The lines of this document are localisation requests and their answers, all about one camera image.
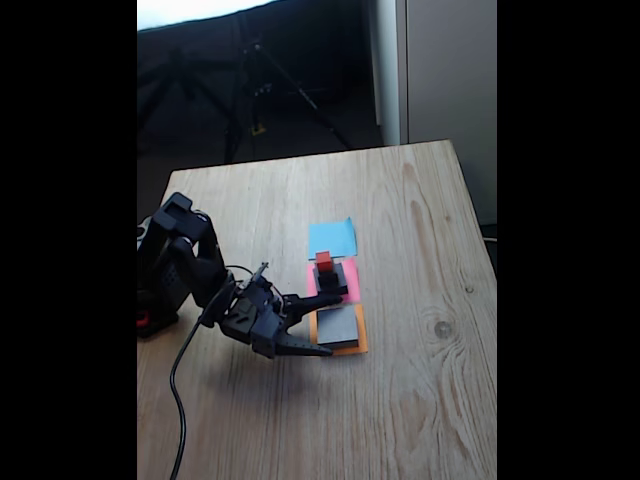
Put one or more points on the blue paper sheet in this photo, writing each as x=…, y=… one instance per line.
x=332, y=239

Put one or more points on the black light stand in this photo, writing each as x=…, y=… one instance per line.
x=192, y=92

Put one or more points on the small gripper camera board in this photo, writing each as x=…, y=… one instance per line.
x=260, y=273

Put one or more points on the large grey cube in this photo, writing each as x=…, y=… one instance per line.
x=336, y=325

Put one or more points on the orange paper sheet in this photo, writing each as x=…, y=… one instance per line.
x=363, y=340

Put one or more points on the white cabinet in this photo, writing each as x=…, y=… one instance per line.
x=450, y=75

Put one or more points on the pink paper sheet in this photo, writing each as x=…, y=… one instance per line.
x=352, y=285

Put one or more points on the black tripod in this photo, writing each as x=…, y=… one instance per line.
x=260, y=90

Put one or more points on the small red cube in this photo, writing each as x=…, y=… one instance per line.
x=324, y=261

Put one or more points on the bright white light panel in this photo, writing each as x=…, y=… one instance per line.
x=190, y=10

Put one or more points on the medium black cube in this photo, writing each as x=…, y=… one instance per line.
x=342, y=282

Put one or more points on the small black cube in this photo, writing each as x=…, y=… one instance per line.
x=327, y=280

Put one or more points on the red table clamp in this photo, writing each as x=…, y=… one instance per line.
x=143, y=319

